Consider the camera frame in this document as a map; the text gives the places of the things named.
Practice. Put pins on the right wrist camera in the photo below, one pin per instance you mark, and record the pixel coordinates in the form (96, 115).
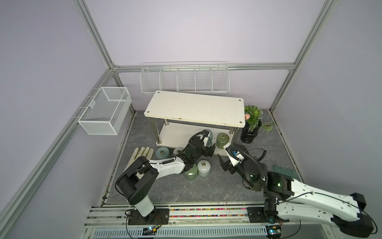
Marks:
(234, 154)

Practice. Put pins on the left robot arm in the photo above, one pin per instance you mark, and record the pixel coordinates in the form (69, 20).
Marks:
(137, 180)

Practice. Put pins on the white wire wall rack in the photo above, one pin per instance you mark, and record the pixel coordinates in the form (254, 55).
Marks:
(210, 77)

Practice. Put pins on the small green tea canister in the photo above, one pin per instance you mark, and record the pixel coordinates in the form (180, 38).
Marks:
(221, 140)

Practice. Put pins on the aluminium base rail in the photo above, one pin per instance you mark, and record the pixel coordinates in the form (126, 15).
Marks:
(196, 221)

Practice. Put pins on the white mesh basket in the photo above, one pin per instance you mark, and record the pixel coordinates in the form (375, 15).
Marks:
(106, 111)

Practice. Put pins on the small blue-grey canister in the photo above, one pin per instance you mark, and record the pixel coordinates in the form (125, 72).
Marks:
(162, 153)

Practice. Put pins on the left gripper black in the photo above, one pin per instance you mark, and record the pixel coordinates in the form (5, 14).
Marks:
(207, 149)

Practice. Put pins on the large white tea canister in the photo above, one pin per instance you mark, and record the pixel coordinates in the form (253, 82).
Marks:
(204, 168)

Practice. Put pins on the white two-tier shelf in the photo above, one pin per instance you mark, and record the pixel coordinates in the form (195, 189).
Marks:
(175, 117)

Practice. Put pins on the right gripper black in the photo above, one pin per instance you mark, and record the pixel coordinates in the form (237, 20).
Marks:
(230, 168)

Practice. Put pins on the large green tea canister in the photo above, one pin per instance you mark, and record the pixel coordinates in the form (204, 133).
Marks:
(192, 174)

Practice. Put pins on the cream green glove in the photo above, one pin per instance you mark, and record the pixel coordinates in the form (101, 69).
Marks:
(138, 152)

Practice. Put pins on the potted green plant black vase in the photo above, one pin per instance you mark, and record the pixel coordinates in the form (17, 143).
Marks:
(253, 123)

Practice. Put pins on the small white tea canister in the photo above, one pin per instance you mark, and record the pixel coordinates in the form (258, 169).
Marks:
(177, 150)

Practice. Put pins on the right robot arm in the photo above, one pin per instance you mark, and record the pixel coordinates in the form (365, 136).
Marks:
(287, 198)

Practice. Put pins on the small blue tea canister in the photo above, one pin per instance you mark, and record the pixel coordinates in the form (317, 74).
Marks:
(210, 136)

